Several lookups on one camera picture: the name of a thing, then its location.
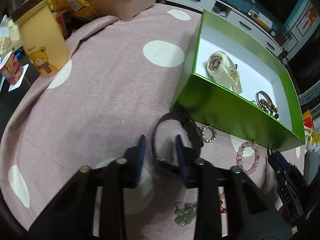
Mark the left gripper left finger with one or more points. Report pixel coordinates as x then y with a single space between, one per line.
91 204

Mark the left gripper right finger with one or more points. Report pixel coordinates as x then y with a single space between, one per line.
231 206

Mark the black wristband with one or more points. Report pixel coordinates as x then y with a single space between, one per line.
185 154

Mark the orange paper bag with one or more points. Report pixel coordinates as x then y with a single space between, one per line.
308 122

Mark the silver metal bangle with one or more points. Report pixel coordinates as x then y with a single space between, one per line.
264 101

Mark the green cardboard box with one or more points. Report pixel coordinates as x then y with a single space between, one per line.
210 103

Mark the small floor plant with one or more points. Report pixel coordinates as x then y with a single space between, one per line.
283 57

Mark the pink polka dot tablecloth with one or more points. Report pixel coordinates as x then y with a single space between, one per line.
120 79

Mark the cream white wristwatch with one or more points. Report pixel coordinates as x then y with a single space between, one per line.
224 72

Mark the red instant noodle cup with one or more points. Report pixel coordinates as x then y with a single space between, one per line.
11 68

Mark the potted plant right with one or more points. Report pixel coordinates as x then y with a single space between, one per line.
285 35

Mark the small alarm clock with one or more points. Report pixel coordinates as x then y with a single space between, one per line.
272 32

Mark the yellow bear cup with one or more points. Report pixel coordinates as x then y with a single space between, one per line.
41 36

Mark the white tv cabinet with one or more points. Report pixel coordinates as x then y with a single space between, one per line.
236 17

